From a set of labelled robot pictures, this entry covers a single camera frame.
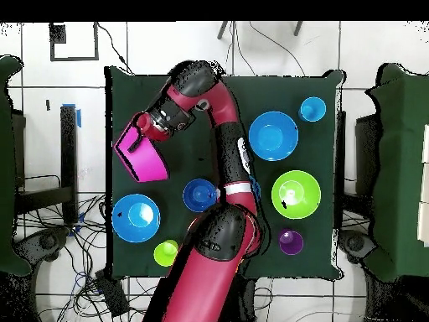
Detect pink bowl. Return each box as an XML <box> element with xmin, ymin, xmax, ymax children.
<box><xmin>112</xmin><ymin>122</ymin><xmax>169</xmax><ymax>184</ymax></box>

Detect large blue bowl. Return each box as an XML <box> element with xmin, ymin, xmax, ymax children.
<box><xmin>111</xmin><ymin>193</ymin><xmax>162</xmax><ymax>243</ymax></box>
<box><xmin>248</xmin><ymin>111</ymin><xmax>300</xmax><ymax>163</ymax></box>

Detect small dark blue bowl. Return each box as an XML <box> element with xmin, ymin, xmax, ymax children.
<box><xmin>182</xmin><ymin>178</ymin><xmax>218</xmax><ymax>213</ymax></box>

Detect yellow-green cup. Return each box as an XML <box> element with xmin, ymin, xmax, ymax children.
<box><xmin>152</xmin><ymin>239</ymin><xmax>179</xmax><ymax>268</ymax></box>

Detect small light blue bowl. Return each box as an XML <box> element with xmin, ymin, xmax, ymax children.
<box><xmin>249</xmin><ymin>175</ymin><xmax>261</xmax><ymax>202</ymax></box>

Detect green cloth covered table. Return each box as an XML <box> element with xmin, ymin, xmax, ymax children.
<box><xmin>363</xmin><ymin>62</ymin><xmax>429</xmax><ymax>283</ymax></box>
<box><xmin>0</xmin><ymin>55</ymin><xmax>33</xmax><ymax>278</ymax></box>

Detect grey chair base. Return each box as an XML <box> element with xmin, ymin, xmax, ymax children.
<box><xmin>14</xmin><ymin>227</ymin><xmax>71</xmax><ymax>266</ymax></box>
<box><xmin>338</xmin><ymin>229</ymin><xmax>376</xmax><ymax>264</ymax></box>

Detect black power strip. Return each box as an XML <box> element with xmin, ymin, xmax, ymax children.
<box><xmin>94</xmin><ymin>267</ymin><xmax>131</xmax><ymax>318</ymax></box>

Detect dark green tablecloth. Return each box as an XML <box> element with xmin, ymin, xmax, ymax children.
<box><xmin>104</xmin><ymin>65</ymin><xmax>348</xmax><ymax>281</ymax></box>

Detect lime green bowl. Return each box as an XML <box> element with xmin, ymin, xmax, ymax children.
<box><xmin>271</xmin><ymin>169</ymin><xmax>322</xmax><ymax>220</ymax></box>

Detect light blue cup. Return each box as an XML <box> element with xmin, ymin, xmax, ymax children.
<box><xmin>297</xmin><ymin>96</ymin><xmax>328</xmax><ymax>123</ymax></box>

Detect purple cup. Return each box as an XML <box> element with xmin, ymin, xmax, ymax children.
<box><xmin>277</xmin><ymin>228</ymin><xmax>305</xmax><ymax>257</ymax></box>

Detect black stand post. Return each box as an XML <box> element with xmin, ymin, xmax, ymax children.
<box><xmin>14</xmin><ymin>103</ymin><xmax>82</xmax><ymax>226</ymax></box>
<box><xmin>333</xmin><ymin>110</ymin><xmax>348</xmax><ymax>231</ymax></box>

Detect black floor cable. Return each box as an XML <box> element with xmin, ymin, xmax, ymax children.
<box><xmin>96</xmin><ymin>22</ymin><xmax>134</xmax><ymax>75</ymax></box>
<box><xmin>248</xmin><ymin>21</ymin><xmax>307</xmax><ymax>77</ymax></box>

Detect tangled floor cables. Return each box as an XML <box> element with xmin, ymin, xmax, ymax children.
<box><xmin>16</xmin><ymin>194</ymin><xmax>168</xmax><ymax>322</ymax></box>

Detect camera tripod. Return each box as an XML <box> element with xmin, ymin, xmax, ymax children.
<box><xmin>216</xmin><ymin>21</ymin><xmax>304</xmax><ymax>40</ymax></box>

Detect black square floor frame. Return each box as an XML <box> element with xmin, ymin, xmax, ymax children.
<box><xmin>49</xmin><ymin>21</ymin><xmax>101</xmax><ymax>62</ymax></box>

